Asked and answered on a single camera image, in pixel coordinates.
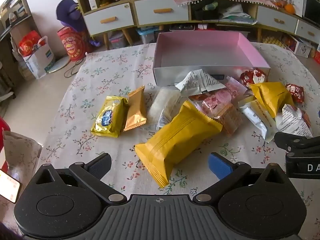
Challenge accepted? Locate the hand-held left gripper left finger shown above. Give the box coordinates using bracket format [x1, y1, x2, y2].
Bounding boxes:
[32, 154, 127, 205]

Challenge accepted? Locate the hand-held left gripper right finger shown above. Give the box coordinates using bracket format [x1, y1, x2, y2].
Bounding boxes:
[192, 152, 288, 203]

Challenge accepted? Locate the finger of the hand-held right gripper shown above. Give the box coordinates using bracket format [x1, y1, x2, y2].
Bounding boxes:
[274, 131, 320, 153]

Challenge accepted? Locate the white red printed packet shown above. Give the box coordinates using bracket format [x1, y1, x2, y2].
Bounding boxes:
[275, 104, 313, 138]

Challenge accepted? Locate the clear brown biscuit packet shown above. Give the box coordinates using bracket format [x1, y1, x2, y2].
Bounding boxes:
[215, 104, 244, 137]

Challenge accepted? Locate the yellow blue-label snack packet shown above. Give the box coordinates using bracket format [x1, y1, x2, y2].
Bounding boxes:
[90, 95, 129, 138]

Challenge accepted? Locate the yellow pillow snack packet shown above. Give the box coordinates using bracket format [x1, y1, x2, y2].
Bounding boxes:
[135, 100, 223, 187]
[249, 82, 294, 118]

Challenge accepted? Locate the gold slim snack packet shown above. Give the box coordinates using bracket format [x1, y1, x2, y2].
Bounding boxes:
[123, 85, 147, 132]

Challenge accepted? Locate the pink round-label snack packet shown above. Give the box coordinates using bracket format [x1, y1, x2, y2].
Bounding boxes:
[189, 76, 248, 118]

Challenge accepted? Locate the red cartoon snack packet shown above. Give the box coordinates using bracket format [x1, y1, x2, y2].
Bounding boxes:
[239, 68, 267, 87]

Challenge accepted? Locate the clear white cracker packet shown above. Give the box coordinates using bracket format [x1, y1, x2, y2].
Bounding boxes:
[147, 87, 184, 130]

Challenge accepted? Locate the white printed snack packet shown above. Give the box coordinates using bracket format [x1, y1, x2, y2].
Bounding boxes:
[175, 69, 227, 97]

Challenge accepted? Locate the pink cardboard box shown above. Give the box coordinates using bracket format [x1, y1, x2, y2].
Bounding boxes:
[152, 32, 271, 87]

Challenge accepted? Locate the floral tablecloth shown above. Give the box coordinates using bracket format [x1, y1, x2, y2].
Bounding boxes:
[5, 42, 320, 230]

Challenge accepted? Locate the smartphone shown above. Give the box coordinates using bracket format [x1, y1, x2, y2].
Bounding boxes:
[0, 169, 21, 204]

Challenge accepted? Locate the white toy box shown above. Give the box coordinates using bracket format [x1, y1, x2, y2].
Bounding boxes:
[285, 34, 313, 57]

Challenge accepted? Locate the yellow bottle multipack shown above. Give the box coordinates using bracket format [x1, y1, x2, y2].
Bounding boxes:
[262, 34, 287, 48]

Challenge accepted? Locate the round white disc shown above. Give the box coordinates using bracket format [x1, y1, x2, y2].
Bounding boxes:
[47, 55, 72, 73]

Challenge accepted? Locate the white paper shopping bag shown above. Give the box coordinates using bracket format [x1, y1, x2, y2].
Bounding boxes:
[22, 35, 55, 79]

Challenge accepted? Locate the red printed round bag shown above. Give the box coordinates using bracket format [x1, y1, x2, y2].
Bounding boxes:
[57, 26, 93, 62]

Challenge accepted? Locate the clear storage bin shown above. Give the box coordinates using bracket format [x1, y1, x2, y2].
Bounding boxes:
[109, 31, 125, 50]

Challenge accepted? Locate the small white oven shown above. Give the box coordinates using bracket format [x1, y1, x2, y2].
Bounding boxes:
[302, 0, 320, 24]

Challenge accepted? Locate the blue-lid storage bin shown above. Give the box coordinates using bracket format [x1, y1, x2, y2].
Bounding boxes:
[136, 27, 160, 44]

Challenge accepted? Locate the pile of white bags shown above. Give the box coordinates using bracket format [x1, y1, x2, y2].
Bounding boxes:
[216, 4, 258, 25]

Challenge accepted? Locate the red gift bag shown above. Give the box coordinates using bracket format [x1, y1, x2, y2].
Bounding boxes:
[19, 30, 42, 57]

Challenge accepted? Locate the black storage tray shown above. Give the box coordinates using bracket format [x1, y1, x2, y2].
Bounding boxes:
[194, 0, 220, 20]

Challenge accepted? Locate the purple plush toy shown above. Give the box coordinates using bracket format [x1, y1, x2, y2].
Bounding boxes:
[55, 0, 100, 47]

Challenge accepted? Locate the dark shelf rack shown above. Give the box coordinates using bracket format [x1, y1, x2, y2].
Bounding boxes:
[0, 0, 34, 45]

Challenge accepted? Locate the black floor cable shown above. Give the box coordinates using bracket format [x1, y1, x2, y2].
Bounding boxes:
[64, 59, 84, 78]

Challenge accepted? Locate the white drawer orange handle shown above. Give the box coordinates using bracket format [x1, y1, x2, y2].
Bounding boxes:
[134, 0, 190, 26]
[82, 2, 135, 36]
[295, 19, 320, 39]
[256, 5, 299, 32]

